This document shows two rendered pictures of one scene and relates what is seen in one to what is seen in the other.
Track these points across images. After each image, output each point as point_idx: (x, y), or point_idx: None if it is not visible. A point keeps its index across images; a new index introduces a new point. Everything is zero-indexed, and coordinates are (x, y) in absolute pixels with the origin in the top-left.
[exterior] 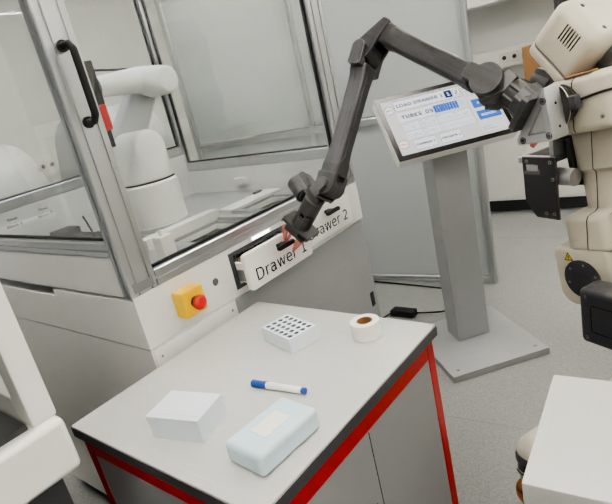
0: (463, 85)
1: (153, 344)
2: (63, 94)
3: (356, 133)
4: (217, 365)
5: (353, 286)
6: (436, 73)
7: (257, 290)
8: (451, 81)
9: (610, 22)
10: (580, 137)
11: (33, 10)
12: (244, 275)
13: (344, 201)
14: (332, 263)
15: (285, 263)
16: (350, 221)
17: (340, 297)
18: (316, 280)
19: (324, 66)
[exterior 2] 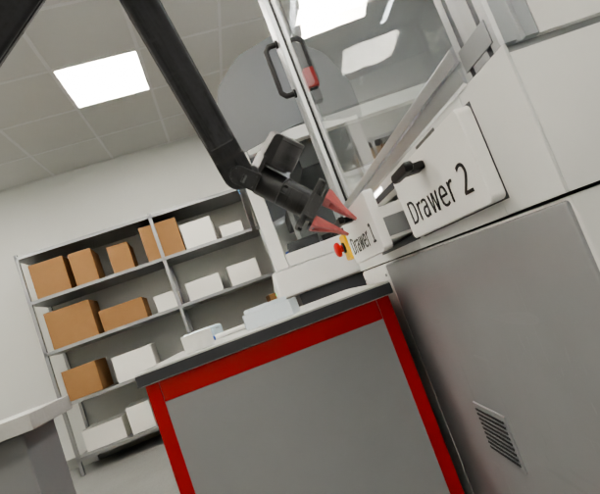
0: None
1: (360, 267)
2: (287, 77)
3: (177, 99)
4: (310, 305)
5: (568, 407)
6: (5, 57)
7: (396, 267)
8: None
9: None
10: None
11: (269, 28)
12: None
13: (453, 138)
14: (486, 296)
15: (365, 247)
16: (484, 203)
17: (527, 395)
18: (462, 309)
19: None
